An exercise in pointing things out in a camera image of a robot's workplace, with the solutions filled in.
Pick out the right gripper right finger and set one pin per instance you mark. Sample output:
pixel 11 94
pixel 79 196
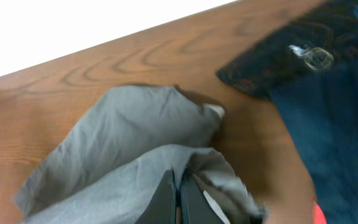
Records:
pixel 194 207

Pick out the navy blue garment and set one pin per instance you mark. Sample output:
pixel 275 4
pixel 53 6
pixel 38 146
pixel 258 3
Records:
pixel 320 111

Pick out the black patterned shorts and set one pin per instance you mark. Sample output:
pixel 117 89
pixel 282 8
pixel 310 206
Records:
pixel 313 42

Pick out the red garment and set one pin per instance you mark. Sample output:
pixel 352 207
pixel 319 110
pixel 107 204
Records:
pixel 318 215

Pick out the grey shorts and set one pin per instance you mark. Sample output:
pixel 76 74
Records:
pixel 108 167

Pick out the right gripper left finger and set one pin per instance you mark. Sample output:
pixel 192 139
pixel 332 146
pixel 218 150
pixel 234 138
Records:
pixel 162 206

